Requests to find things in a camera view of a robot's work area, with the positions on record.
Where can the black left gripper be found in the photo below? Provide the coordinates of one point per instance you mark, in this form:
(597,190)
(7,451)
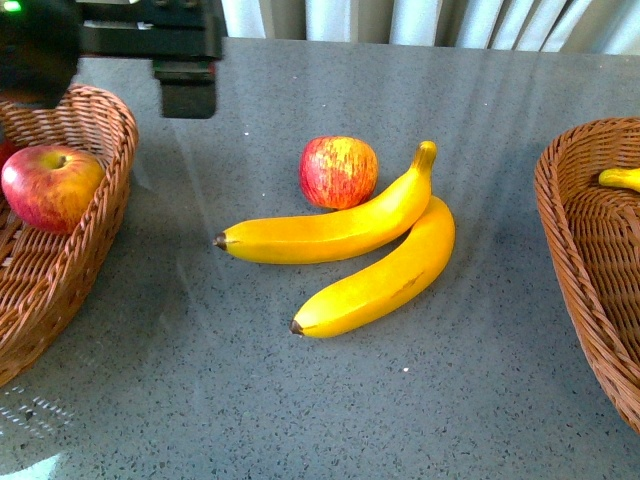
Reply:
(181,39)

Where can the red yellow apple front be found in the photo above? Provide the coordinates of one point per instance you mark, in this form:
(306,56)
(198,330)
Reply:
(50,187)

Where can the red yellow apple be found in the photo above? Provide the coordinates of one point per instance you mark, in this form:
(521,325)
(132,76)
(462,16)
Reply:
(50,187)
(338,172)

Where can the red yellow apple back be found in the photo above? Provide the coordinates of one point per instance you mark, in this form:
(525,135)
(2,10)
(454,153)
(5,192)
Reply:
(338,172)

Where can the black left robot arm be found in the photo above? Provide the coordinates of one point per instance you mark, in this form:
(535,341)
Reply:
(42,43)

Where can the red apple in basket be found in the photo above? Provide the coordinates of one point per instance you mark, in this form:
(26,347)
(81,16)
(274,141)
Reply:
(7,149)

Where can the upper yellow banana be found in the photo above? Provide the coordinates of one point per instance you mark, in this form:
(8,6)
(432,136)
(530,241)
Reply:
(341,234)

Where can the left brown wicker basket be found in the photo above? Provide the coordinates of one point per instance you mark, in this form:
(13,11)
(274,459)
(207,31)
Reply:
(45,278)

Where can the brown wicker basket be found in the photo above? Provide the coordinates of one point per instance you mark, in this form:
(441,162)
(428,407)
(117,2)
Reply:
(45,278)
(592,233)

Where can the lower yellow banana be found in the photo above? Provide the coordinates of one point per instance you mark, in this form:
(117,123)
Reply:
(385,285)

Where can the grey pleated curtain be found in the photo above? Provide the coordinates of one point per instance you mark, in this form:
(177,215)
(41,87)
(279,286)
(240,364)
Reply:
(601,27)

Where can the right brown wicker basket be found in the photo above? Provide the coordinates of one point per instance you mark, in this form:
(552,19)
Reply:
(592,233)

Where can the yellow banana in basket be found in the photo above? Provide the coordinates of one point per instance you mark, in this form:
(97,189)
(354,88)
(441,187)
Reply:
(625,178)

